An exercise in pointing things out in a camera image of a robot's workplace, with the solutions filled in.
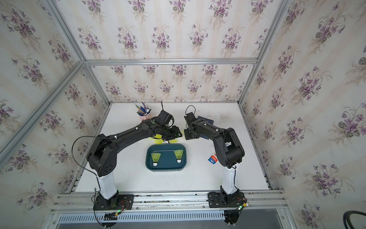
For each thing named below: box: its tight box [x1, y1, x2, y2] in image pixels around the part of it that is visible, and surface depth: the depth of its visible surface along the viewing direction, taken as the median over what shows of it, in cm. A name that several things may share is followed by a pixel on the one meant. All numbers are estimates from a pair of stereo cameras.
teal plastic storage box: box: [145, 143, 188, 172], surface depth 88 cm
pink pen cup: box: [136, 112, 151, 123], surface depth 100 cm
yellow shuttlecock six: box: [151, 152, 162, 167], surface depth 87 cm
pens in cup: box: [133, 100, 153, 116], surface depth 103 cm
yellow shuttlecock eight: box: [173, 149, 184, 164], surface depth 88 cm
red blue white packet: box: [207, 155, 218, 165], surface depth 90 cm
